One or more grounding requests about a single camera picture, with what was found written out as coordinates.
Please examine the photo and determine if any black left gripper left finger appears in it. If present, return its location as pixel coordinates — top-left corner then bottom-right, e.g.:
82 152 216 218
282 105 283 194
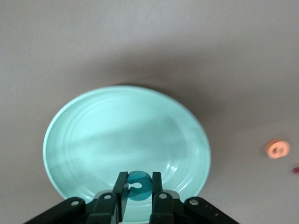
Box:
23 171 129 224

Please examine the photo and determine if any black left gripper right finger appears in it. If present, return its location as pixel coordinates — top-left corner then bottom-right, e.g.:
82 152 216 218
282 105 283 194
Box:
149 171 242 224

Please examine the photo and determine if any teal letter c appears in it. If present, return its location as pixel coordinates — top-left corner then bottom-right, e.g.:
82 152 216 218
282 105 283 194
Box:
128 170 153 202

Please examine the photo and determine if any orange letter e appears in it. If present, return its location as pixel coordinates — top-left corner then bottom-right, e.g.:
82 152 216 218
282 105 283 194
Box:
266 139 291 160

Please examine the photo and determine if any green round plate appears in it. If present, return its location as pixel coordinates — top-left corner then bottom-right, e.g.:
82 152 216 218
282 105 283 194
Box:
42 85 212 224

